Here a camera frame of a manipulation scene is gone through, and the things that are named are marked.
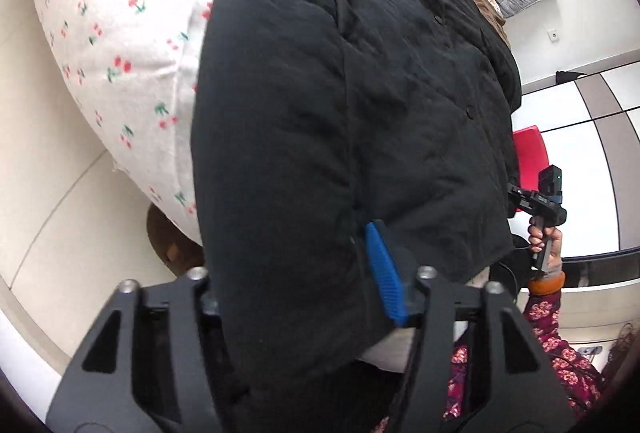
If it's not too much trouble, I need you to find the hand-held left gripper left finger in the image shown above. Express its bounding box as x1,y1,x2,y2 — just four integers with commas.
46,266,236,433

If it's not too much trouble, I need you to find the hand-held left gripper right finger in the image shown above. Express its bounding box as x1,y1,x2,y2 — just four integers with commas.
365,220,577,433

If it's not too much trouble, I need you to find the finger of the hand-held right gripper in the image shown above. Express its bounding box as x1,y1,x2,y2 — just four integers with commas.
506,183,533,217

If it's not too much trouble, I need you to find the black quilted jacket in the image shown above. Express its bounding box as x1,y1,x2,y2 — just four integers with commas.
190,0,524,433

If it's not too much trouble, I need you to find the person's right forearm floral sleeve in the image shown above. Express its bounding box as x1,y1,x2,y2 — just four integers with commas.
445,258,607,420

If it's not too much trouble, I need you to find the person's right hand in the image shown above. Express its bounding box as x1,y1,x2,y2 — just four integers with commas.
527,216,564,268

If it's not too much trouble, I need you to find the red chair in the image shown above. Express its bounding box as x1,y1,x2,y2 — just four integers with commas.
512,125,549,200

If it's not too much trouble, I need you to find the white and grey wardrobe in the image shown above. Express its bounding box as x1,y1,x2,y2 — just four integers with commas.
520,58,640,264

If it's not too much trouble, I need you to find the brown round stool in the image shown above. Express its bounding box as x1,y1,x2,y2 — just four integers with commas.
145,205,207,280

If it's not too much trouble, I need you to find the white cherry print bed sheet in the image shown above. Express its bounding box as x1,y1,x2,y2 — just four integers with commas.
27,0,251,250

